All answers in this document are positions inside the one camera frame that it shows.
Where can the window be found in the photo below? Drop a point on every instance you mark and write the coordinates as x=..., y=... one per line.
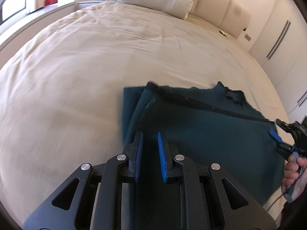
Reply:
x=12, y=0

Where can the wall socket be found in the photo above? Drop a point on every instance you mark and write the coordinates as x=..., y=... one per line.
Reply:
x=248, y=37

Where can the bed with beige duvet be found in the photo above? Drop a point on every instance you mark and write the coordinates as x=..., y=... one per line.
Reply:
x=84, y=76

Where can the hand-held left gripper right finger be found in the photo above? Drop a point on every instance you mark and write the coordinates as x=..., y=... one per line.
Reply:
x=162, y=158

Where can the person's right hand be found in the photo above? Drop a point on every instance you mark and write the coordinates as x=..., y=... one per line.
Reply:
x=290, y=172

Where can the white wardrobe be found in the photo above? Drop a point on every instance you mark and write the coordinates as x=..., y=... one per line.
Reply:
x=283, y=12

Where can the red box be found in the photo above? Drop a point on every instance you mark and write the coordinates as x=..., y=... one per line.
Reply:
x=51, y=1

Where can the small white item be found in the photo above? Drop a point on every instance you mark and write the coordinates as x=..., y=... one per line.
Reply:
x=224, y=33

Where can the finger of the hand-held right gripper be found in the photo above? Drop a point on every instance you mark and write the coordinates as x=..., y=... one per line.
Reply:
x=275, y=136
x=285, y=125

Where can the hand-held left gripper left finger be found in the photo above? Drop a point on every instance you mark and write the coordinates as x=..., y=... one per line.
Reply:
x=139, y=158

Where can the dark green sweater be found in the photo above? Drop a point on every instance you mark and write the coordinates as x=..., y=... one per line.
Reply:
x=203, y=129

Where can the beige padded headboard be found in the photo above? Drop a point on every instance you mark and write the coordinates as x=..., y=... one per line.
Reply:
x=223, y=12

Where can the white window ledge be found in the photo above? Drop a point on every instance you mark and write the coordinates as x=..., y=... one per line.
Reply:
x=36, y=19

